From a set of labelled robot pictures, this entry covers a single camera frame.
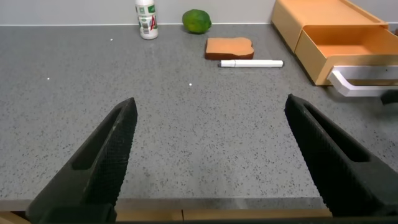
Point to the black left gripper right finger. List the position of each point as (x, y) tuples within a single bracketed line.
[(332, 168)]

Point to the yellow drawer cabinet case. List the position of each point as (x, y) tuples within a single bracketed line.
[(317, 12)]

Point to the brown toast slice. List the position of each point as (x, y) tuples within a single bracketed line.
[(228, 46)]

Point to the white milk bottle green label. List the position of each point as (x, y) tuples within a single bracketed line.
[(146, 21)]

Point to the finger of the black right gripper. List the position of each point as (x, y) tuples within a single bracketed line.
[(390, 97)]

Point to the white marker pen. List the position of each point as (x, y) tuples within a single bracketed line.
[(248, 63)]

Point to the green lime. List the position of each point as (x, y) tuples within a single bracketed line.
[(196, 21)]

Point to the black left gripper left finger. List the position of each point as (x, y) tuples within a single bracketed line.
[(102, 174)]

